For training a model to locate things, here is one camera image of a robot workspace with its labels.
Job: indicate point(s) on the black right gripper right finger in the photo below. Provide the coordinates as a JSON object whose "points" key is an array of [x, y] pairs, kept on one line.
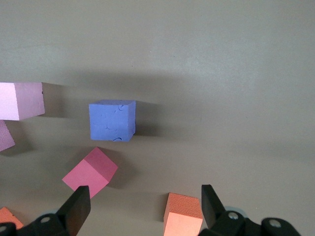
{"points": [[233, 223]]}

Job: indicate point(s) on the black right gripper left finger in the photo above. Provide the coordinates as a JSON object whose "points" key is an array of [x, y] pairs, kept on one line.
{"points": [[49, 221]]}

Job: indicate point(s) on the pink foam cube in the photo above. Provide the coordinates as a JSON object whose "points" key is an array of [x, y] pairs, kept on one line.
{"points": [[5, 136], [22, 100]]}

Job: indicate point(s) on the orange foam cube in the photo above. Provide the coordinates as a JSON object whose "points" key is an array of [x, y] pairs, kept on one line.
{"points": [[11, 217], [183, 216]]}

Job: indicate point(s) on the purple foam cube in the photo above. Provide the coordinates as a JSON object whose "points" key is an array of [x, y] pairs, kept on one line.
{"points": [[110, 120]]}

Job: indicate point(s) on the brown table cover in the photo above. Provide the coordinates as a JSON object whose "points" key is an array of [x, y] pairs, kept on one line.
{"points": [[197, 73]]}

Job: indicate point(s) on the crimson foam cube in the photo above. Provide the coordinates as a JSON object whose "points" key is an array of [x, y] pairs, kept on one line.
{"points": [[91, 172]]}

